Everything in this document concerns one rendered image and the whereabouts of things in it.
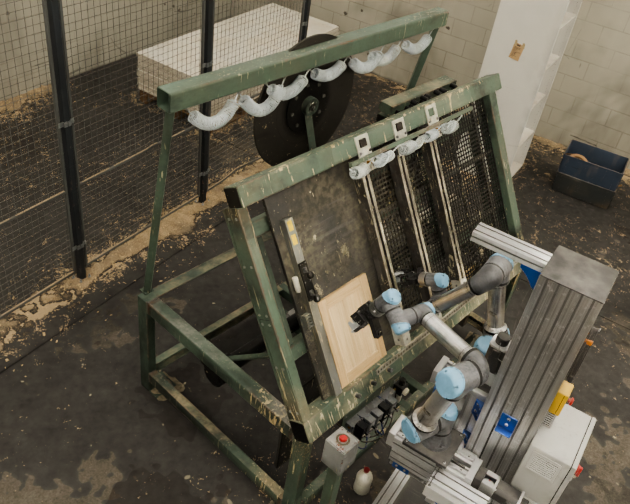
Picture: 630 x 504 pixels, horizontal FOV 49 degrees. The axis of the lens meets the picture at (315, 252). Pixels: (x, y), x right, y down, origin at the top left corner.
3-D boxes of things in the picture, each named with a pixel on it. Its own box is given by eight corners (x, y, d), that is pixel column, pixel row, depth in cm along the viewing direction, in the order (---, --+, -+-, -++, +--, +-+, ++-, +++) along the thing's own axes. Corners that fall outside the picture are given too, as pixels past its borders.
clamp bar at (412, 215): (424, 322, 402) (459, 326, 385) (376, 123, 369) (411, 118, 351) (434, 314, 409) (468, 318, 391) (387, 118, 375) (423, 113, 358)
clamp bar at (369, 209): (393, 346, 383) (427, 352, 366) (339, 139, 350) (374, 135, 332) (403, 338, 390) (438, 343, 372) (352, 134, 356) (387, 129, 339)
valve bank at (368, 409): (356, 461, 358) (364, 433, 344) (336, 444, 365) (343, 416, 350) (413, 411, 390) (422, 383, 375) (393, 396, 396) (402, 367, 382)
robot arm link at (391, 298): (393, 305, 292) (384, 288, 295) (379, 316, 300) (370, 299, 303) (406, 302, 297) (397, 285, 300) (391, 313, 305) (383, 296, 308)
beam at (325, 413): (294, 440, 343) (309, 445, 335) (288, 419, 339) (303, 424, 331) (514, 264, 481) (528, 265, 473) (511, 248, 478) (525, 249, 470)
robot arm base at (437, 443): (455, 435, 321) (461, 422, 315) (442, 457, 310) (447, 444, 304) (426, 419, 326) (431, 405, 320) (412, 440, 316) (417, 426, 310)
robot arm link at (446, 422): (458, 429, 311) (465, 410, 303) (435, 440, 305) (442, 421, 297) (441, 410, 319) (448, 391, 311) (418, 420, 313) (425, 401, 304)
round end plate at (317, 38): (255, 190, 386) (267, 54, 337) (248, 185, 388) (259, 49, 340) (347, 148, 436) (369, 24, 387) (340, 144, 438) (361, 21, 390)
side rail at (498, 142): (505, 253, 473) (519, 253, 465) (473, 94, 441) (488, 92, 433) (511, 248, 478) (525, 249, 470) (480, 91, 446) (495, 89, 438)
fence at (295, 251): (330, 395, 351) (336, 396, 348) (279, 220, 324) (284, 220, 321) (337, 390, 354) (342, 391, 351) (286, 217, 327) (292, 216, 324)
